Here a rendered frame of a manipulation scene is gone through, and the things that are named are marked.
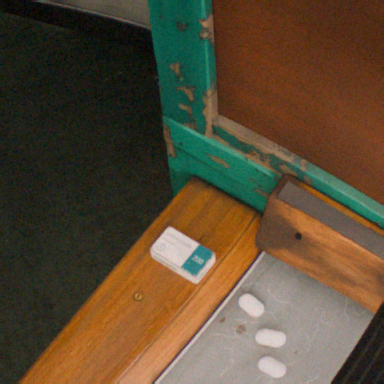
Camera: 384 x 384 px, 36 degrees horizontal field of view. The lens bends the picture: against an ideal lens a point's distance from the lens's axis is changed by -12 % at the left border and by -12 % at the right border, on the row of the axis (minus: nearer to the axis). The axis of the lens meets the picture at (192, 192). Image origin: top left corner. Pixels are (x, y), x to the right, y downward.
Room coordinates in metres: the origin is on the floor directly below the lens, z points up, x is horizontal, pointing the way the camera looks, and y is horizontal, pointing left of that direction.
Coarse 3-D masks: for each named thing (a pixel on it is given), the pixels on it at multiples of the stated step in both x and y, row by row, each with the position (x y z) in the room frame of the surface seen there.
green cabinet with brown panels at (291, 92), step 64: (192, 0) 0.44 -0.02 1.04; (256, 0) 0.41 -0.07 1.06; (320, 0) 0.37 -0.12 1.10; (192, 64) 0.45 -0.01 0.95; (256, 64) 0.42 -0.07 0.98; (320, 64) 0.37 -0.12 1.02; (192, 128) 0.45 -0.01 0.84; (256, 128) 0.42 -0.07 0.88; (320, 128) 0.37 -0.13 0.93; (320, 192) 0.35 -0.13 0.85
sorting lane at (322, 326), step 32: (256, 288) 0.30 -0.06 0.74; (288, 288) 0.30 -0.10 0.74; (320, 288) 0.29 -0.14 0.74; (224, 320) 0.27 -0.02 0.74; (256, 320) 0.26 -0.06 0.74; (288, 320) 0.26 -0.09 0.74; (320, 320) 0.25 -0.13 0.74; (352, 320) 0.24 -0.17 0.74; (192, 352) 0.23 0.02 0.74; (224, 352) 0.23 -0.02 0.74; (256, 352) 0.22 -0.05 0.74; (288, 352) 0.22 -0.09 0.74; (320, 352) 0.21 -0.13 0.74
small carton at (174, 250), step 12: (168, 228) 0.37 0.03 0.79; (168, 240) 0.35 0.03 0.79; (180, 240) 0.35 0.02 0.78; (192, 240) 0.35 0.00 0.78; (156, 252) 0.34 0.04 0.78; (168, 252) 0.34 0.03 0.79; (180, 252) 0.34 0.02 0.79; (192, 252) 0.34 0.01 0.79; (204, 252) 0.33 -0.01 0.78; (168, 264) 0.33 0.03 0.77; (180, 264) 0.32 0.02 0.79; (192, 264) 0.32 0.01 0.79; (204, 264) 0.32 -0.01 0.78; (192, 276) 0.31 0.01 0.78
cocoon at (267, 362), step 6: (264, 360) 0.20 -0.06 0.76; (270, 360) 0.20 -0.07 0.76; (276, 360) 0.20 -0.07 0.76; (264, 366) 0.20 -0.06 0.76; (270, 366) 0.19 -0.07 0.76; (276, 366) 0.19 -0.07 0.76; (282, 366) 0.19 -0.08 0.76; (264, 372) 0.19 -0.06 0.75; (270, 372) 0.19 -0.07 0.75; (276, 372) 0.19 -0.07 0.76; (282, 372) 0.19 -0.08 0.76
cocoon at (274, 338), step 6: (264, 330) 0.24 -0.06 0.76; (270, 330) 0.24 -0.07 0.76; (276, 330) 0.24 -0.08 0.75; (258, 336) 0.24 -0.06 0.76; (264, 336) 0.23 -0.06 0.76; (270, 336) 0.23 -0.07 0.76; (276, 336) 0.23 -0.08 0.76; (282, 336) 0.23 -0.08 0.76; (258, 342) 0.23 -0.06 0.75; (264, 342) 0.23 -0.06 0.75; (270, 342) 0.23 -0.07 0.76; (276, 342) 0.23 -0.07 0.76; (282, 342) 0.22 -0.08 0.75
